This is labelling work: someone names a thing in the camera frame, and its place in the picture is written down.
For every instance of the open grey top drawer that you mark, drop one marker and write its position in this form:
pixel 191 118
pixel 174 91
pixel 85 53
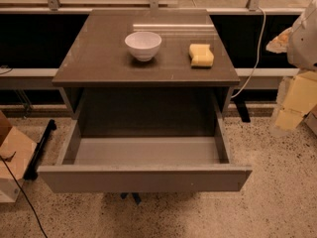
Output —
pixel 146 140

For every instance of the cardboard box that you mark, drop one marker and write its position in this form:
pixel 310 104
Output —
pixel 16 149

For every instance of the yellow sponge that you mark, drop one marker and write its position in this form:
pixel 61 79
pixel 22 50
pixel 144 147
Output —
pixel 201 55

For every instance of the black table leg foot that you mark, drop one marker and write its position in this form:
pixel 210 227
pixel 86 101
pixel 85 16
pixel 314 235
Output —
pixel 241 106

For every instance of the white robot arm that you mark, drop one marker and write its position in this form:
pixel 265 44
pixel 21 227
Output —
pixel 302 48

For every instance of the white ceramic bowl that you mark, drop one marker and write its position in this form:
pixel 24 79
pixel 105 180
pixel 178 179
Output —
pixel 143 46

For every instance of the black bar on floor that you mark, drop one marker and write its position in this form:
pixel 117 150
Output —
pixel 31 171

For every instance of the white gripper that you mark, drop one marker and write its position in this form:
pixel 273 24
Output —
pixel 304 44

